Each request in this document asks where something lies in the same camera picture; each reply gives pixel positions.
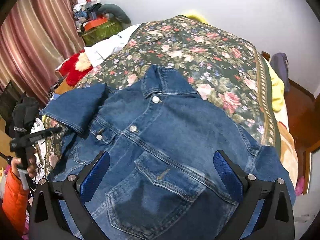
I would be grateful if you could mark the wooden bed frame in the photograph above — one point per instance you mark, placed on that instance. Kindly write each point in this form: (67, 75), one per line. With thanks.
(302, 111)

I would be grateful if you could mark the clutter pile of items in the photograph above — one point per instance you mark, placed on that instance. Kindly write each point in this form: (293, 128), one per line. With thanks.
(86, 11)

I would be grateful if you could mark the blue denim jacket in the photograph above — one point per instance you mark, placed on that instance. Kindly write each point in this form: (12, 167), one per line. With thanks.
(161, 137)

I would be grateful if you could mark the white pillow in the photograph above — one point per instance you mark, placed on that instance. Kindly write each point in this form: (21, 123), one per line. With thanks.
(103, 49)

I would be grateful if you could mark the green storage box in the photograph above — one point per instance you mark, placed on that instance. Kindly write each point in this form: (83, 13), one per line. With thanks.
(101, 32)

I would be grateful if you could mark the yellow blanket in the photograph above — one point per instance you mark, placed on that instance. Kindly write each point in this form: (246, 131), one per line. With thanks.
(278, 100)

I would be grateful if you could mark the orange box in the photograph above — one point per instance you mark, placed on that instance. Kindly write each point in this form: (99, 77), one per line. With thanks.
(94, 23)

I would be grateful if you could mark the floral bedspread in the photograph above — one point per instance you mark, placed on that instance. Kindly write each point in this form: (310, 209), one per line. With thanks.
(224, 69)

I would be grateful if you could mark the left hand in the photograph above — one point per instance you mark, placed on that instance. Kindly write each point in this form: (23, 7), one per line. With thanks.
(31, 168)

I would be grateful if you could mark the purple grey garment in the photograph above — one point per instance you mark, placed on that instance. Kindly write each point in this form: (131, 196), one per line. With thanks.
(280, 65)

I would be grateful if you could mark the red plush toy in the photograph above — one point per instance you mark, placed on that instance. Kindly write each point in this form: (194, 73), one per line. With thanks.
(75, 68)

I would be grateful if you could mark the striped pink curtain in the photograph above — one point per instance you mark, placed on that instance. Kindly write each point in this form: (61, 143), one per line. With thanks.
(36, 37)

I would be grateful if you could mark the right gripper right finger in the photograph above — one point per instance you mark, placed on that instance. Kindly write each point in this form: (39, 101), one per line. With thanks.
(275, 219)

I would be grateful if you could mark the orange sleeve forearm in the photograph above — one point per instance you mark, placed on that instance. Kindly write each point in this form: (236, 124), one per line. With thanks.
(15, 202)

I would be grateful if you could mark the grey plush cushion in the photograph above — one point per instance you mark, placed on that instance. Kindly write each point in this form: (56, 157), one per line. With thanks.
(116, 13)

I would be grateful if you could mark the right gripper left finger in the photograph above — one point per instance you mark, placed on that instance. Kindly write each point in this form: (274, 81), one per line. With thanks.
(46, 218)

